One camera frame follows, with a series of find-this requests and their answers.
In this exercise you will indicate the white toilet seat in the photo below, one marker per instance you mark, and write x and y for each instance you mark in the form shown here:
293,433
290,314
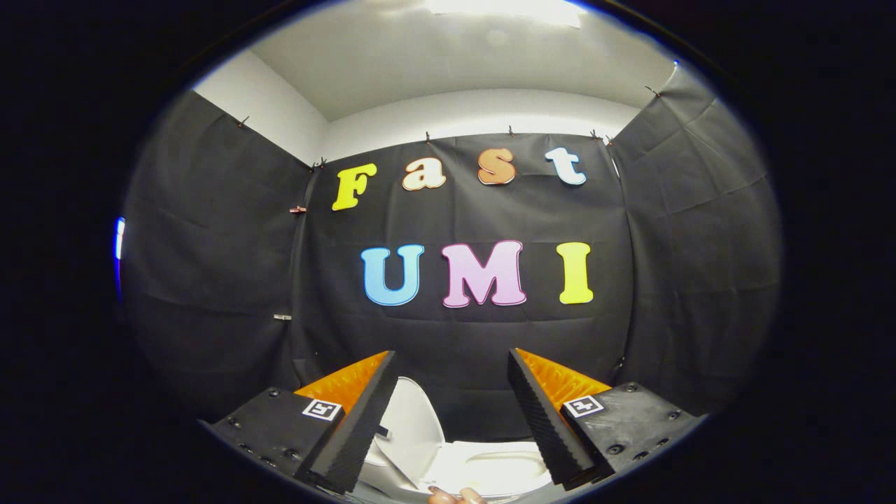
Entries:
521,458

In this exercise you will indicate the white toilet lid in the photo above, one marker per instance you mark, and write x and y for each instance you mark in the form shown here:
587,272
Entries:
414,420

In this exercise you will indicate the white toilet bowl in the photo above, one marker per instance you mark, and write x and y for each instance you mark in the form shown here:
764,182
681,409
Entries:
392,488

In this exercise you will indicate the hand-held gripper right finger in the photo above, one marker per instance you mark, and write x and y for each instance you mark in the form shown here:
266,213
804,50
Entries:
542,427

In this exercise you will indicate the black backdrop cloth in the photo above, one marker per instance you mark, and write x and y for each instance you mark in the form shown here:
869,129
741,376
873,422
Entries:
448,336

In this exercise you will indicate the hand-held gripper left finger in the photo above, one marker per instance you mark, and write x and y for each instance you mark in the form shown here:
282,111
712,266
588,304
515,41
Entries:
364,420

